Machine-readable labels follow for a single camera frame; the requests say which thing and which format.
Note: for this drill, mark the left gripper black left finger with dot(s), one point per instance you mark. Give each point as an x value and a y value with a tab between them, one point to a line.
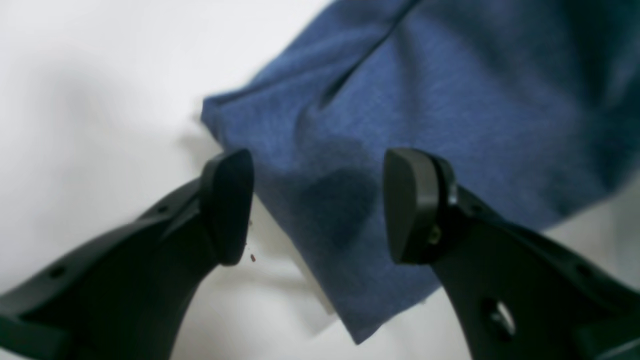
124	295

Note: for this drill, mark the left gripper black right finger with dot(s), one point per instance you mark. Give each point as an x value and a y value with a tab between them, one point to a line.
517	295

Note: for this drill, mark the dark blue printed T-shirt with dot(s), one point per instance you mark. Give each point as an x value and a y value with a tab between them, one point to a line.
535	104

